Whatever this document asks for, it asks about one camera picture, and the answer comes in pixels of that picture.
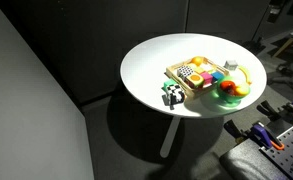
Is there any black white dotted soft cube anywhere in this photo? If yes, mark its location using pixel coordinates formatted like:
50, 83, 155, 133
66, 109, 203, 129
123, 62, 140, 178
176, 65, 194, 80

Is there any white table leg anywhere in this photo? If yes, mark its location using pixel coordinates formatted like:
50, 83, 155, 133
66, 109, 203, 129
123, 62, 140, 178
159, 116, 181, 159

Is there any blue wooden cube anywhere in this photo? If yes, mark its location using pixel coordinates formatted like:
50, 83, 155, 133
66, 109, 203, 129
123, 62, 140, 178
211, 70, 225, 83

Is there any black padded block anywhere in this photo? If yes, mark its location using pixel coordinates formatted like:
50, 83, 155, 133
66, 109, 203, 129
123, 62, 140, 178
218, 138, 291, 180

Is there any black perforated mounting board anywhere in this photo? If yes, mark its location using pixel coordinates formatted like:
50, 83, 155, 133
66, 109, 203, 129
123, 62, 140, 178
259, 121, 293, 180

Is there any green plastic bowl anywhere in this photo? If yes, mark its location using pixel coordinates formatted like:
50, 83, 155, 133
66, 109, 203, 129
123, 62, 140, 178
211, 75, 252, 108

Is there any black white checkered soft cube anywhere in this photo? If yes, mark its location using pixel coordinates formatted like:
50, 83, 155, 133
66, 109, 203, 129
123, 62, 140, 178
161, 83, 187, 109

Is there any grey cube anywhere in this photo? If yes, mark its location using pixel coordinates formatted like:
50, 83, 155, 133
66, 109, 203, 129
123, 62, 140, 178
223, 59, 239, 72

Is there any yellow round fruit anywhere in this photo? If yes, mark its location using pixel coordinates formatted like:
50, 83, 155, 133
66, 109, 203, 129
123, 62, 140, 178
235, 82, 251, 98

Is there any red apple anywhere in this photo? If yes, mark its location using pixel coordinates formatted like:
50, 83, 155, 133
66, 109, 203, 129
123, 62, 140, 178
219, 80, 236, 95

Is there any black clamp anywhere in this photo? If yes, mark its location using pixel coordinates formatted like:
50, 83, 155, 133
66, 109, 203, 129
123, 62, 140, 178
223, 118, 251, 142
256, 100, 284, 122

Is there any wooden furniture leg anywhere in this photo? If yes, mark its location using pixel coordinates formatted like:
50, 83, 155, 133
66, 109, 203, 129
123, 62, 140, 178
272, 37, 293, 59

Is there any wooden tray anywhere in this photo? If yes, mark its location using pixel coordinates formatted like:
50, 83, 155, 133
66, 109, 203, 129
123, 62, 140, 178
165, 55, 231, 100

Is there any yellow banana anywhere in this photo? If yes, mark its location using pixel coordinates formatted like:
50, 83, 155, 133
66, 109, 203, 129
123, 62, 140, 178
238, 65, 254, 86

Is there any pink wooden cube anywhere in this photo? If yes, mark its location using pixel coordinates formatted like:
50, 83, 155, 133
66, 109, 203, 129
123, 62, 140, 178
200, 72, 214, 85

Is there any orange fruit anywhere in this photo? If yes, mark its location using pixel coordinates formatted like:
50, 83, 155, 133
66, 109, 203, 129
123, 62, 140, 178
190, 56, 204, 67

